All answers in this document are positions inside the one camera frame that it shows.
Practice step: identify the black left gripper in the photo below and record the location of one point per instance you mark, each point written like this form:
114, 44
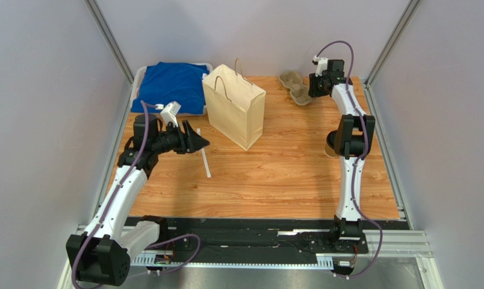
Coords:
190, 141

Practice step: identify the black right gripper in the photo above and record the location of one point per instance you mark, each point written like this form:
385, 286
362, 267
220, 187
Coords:
316, 86

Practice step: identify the pulp cardboard cup carrier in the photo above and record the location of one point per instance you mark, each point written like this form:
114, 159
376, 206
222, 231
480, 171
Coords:
293, 82

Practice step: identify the paper coffee cup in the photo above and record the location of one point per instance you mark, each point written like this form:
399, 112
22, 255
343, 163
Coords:
329, 146

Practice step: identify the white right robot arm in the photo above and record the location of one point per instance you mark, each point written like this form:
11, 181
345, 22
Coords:
351, 143

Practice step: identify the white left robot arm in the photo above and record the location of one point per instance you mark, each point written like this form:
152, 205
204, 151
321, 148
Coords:
103, 253

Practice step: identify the kraft paper takeout bag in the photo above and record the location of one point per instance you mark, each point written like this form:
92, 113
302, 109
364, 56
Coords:
235, 106

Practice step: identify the white wrapped straw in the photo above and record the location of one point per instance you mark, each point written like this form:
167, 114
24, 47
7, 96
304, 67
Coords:
205, 162

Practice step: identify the blue folded cloth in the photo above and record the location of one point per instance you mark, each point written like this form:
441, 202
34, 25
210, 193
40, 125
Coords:
172, 88

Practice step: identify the white plastic basket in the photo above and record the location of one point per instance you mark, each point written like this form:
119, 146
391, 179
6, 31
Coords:
140, 78

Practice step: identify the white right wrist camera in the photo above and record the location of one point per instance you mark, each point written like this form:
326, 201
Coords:
321, 64

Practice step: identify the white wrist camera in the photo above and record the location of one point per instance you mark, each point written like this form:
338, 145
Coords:
169, 112
321, 64

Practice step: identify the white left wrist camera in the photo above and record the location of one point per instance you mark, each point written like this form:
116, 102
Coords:
169, 112

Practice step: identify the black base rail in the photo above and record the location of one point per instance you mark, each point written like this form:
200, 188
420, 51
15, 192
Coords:
258, 244

